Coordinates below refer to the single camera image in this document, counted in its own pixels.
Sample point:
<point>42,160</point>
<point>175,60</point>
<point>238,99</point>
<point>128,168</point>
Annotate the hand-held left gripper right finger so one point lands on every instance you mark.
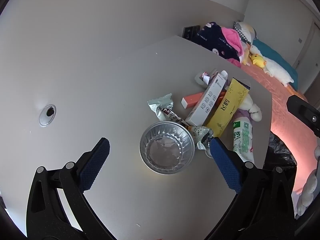
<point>225,165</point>

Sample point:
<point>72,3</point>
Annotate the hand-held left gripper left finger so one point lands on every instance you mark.
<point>96,160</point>

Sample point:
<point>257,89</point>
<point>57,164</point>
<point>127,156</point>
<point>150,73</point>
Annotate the black trash bag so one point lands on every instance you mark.
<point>280,152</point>

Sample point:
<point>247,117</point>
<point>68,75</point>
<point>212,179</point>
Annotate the purple plastic bag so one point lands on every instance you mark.
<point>243,113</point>

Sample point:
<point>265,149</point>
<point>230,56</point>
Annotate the long yellow cardboard box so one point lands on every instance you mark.
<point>228,107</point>

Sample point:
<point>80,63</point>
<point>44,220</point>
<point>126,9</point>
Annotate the round foil bowl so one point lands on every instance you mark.
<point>166,150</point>

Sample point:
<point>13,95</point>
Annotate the long white cardboard box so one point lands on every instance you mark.
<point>205,102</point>

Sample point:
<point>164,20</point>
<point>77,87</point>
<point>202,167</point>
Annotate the small orange box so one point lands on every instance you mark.
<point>191,99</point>

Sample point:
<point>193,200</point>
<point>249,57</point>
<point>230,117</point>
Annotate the mint green snack wrapper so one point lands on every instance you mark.
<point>160,103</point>

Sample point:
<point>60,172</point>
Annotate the bed with pink sheet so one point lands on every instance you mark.
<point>277,95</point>

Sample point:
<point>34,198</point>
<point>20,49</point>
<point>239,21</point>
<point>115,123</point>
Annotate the green and white tube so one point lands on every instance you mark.
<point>241,135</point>

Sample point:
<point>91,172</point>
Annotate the white plush toy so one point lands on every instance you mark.
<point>251,103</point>

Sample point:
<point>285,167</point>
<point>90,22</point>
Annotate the white goose plush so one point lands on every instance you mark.
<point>275,68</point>

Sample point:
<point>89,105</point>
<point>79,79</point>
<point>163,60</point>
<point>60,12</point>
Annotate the teal pillow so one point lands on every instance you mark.
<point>275,55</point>

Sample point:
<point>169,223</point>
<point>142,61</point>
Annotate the crumpled silver snack wrapper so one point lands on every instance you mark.
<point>172,116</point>

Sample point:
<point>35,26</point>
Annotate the yellow duck plush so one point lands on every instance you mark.
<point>257,60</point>

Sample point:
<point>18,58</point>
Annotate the yellow patterned small pillow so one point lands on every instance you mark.
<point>245,56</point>

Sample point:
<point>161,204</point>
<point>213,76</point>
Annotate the pink patterned wrapper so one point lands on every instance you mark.
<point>205,74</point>

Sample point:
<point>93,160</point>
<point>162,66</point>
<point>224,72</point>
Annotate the checked patchwork pillow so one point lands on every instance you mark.
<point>243,31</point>

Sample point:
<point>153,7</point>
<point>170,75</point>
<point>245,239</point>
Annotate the pink fleece cloth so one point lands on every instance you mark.
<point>232,36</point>

